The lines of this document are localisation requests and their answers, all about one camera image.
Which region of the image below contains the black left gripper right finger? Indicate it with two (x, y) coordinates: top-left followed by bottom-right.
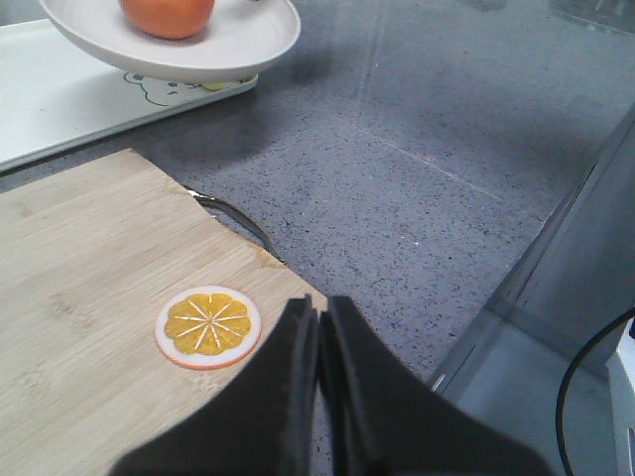
(319, 297), (551, 475)

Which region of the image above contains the orange slice toy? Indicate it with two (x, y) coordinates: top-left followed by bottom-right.
(155, 286), (262, 370)

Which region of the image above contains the white device corner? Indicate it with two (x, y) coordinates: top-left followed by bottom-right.
(606, 318), (635, 476)

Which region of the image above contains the white rectangular tray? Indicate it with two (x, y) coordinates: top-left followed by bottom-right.
(1, 20), (257, 171)

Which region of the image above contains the metal cutting board handle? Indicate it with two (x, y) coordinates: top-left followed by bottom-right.
(184, 185), (284, 263)

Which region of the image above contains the beige round plate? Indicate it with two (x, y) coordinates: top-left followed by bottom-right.
(41, 1), (302, 83)

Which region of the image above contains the black cable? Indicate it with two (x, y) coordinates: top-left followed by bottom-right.
(555, 305), (635, 476)

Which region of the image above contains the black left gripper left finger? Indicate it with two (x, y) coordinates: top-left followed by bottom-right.
(111, 297), (318, 475)

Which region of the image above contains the wooden cutting board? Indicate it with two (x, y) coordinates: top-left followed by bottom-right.
(1, 150), (325, 475)

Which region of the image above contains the orange mandarin fruit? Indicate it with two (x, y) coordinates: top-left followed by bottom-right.
(119, 0), (215, 40)

